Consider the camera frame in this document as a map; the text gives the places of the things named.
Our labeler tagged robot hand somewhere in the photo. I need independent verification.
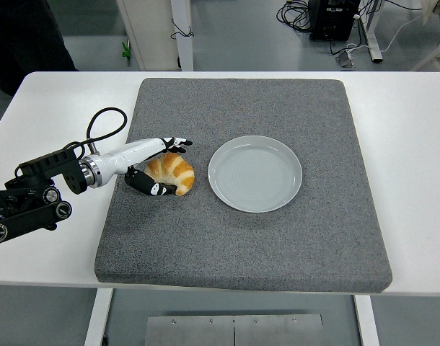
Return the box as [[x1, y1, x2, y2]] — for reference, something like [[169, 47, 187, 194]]
[[93, 136, 193, 198]]

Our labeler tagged golden croissant bread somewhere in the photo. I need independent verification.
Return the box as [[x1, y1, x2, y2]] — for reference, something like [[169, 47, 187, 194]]
[[144, 152, 196, 197]]

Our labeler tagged pale grey round plate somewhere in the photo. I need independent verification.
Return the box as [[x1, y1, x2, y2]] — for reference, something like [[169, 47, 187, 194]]
[[208, 135, 303, 213]]

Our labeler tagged grey metal plate with screws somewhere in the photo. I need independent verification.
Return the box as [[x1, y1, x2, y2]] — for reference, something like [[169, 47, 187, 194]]
[[144, 314, 325, 346]]

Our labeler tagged white cabinet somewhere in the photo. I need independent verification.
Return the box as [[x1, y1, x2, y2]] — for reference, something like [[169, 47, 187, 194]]
[[117, 0, 195, 72]]

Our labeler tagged grey felt mat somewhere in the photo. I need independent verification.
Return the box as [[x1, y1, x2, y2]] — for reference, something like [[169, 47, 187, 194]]
[[93, 77, 393, 295]]

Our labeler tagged person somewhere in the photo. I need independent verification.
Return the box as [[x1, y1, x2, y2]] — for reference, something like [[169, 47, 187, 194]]
[[0, 0, 79, 98]]

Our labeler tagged white table leg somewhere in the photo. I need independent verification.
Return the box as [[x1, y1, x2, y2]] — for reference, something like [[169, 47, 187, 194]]
[[353, 295, 382, 346], [83, 288, 115, 346]]

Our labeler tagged grey foot pedal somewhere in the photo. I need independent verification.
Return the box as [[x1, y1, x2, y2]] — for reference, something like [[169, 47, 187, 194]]
[[335, 50, 356, 68]]

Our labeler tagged black computer box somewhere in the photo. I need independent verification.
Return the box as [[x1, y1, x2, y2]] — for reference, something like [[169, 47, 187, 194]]
[[309, 0, 361, 41]]

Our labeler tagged white desk leg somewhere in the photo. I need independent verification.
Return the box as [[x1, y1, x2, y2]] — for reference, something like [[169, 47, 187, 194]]
[[359, 0, 384, 63]]

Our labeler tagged white curved chair tube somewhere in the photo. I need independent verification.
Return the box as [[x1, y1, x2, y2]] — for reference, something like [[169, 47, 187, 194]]
[[409, 10, 440, 72]]

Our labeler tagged thin black cable loop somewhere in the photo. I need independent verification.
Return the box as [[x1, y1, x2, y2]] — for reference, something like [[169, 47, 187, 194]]
[[170, 17, 195, 40]]

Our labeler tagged black cable bundle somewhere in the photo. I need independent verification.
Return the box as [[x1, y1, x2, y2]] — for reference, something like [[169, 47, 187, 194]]
[[276, 0, 313, 34]]

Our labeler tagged white cable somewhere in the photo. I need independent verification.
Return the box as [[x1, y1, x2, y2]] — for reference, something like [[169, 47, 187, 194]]
[[344, 13, 425, 55]]

